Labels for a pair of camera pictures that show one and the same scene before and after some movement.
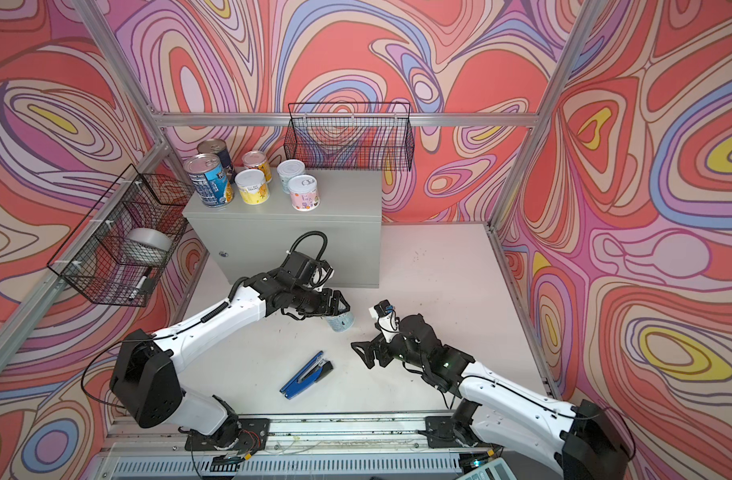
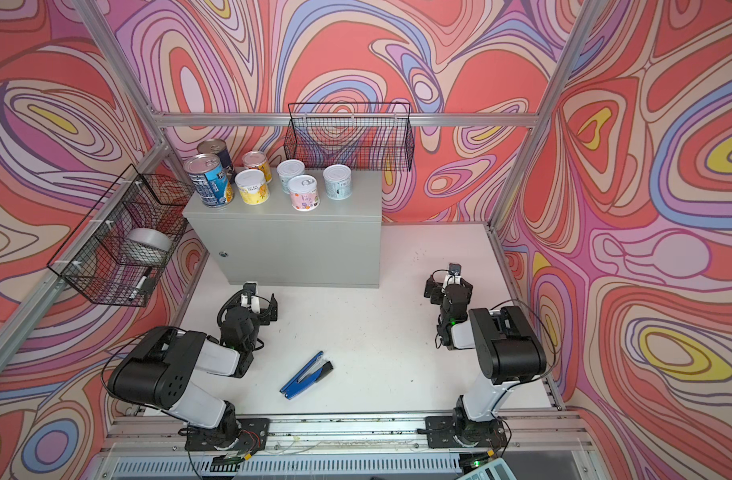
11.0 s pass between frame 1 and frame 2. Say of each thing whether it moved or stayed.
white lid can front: stayed
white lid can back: stayed
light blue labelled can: stayed
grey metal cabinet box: stayed
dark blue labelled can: stayed
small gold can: stayed
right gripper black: moved
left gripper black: moved
